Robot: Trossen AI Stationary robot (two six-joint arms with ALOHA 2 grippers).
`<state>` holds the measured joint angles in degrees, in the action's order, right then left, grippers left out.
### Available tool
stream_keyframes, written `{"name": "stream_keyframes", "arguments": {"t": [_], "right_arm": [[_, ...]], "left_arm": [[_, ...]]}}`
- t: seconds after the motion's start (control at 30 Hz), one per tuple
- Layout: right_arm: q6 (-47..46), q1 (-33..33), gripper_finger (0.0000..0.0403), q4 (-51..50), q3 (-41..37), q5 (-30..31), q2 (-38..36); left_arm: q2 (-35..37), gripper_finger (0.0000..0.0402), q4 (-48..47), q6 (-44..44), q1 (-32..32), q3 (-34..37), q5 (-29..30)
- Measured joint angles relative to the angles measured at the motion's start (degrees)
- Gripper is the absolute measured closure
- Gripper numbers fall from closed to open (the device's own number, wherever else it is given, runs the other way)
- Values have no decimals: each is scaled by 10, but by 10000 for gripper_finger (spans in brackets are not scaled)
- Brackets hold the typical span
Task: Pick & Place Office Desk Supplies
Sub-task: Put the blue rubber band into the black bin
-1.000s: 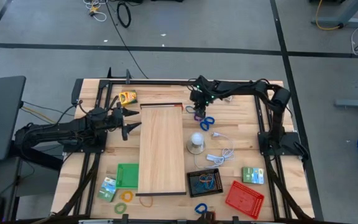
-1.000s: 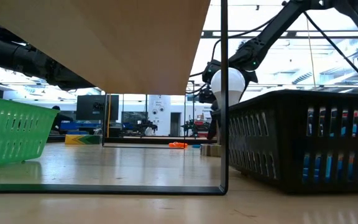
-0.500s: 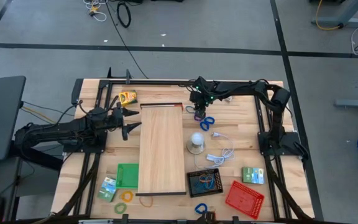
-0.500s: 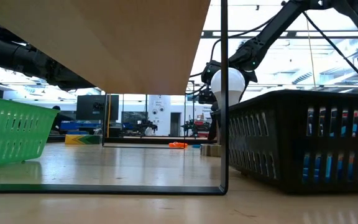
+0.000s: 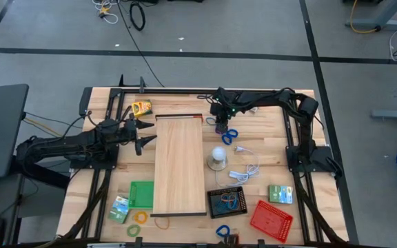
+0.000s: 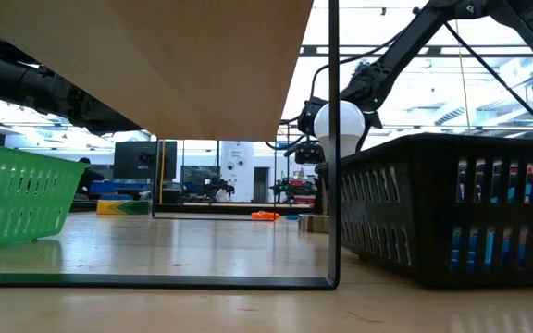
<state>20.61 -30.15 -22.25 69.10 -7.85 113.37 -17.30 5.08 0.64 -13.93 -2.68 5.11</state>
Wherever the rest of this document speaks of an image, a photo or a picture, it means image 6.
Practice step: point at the person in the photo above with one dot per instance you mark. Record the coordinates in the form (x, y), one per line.
(88, 178)

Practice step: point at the blue storage bins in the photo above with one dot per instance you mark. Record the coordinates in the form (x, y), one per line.
(118, 187)

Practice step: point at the green plastic basket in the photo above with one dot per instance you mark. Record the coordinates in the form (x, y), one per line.
(16, 194)

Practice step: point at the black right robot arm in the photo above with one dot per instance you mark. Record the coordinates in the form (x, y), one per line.
(400, 51)

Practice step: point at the dark screen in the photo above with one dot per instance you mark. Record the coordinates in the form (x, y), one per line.
(199, 175)

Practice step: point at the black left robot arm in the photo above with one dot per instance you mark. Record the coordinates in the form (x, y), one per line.
(26, 88)

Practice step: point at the black plastic basket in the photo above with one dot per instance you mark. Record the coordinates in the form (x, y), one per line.
(387, 217)

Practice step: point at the green yellow cardboard box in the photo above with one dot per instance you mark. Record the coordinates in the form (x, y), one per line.
(123, 207)

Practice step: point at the blue coil wristband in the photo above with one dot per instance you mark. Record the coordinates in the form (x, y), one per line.
(489, 245)
(292, 217)

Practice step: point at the black monitor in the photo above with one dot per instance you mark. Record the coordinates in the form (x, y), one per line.
(132, 162)

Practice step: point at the wooden riser shelf black legs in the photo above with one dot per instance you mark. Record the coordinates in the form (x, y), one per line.
(155, 69)

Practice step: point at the black overhead beam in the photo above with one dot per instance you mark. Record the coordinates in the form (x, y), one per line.
(479, 51)

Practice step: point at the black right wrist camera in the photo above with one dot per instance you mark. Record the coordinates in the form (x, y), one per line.
(309, 152)

